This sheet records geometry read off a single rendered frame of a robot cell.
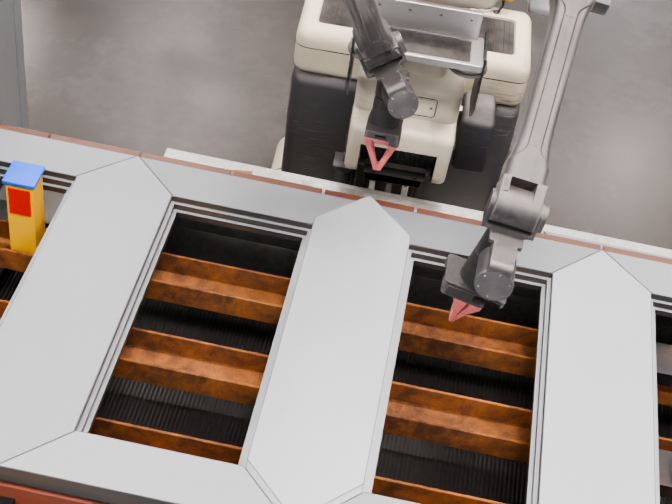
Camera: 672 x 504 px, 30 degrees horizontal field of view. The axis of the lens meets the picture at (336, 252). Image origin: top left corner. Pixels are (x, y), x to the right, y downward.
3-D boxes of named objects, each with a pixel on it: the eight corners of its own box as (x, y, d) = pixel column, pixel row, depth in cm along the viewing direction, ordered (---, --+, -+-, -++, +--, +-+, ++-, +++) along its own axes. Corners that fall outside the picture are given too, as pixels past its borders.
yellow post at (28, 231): (37, 267, 237) (32, 190, 224) (11, 262, 237) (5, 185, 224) (46, 249, 240) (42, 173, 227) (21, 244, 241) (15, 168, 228)
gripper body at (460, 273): (500, 312, 193) (522, 280, 188) (440, 288, 192) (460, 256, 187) (503, 283, 198) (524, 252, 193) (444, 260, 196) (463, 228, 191)
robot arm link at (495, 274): (551, 200, 183) (494, 182, 183) (545, 251, 175) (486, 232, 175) (524, 258, 191) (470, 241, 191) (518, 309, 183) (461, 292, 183)
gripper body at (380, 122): (402, 124, 241) (409, 88, 237) (397, 145, 232) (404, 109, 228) (369, 117, 241) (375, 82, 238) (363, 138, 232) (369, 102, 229)
